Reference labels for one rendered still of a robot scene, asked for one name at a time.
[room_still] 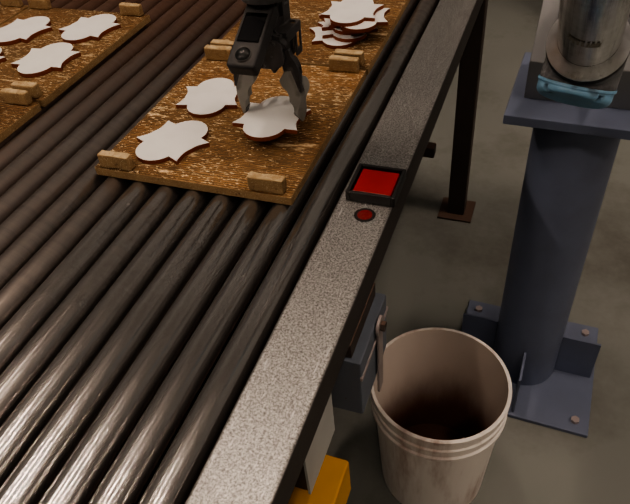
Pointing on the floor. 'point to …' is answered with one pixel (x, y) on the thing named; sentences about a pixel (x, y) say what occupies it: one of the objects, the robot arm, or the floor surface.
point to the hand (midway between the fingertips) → (271, 115)
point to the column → (555, 254)
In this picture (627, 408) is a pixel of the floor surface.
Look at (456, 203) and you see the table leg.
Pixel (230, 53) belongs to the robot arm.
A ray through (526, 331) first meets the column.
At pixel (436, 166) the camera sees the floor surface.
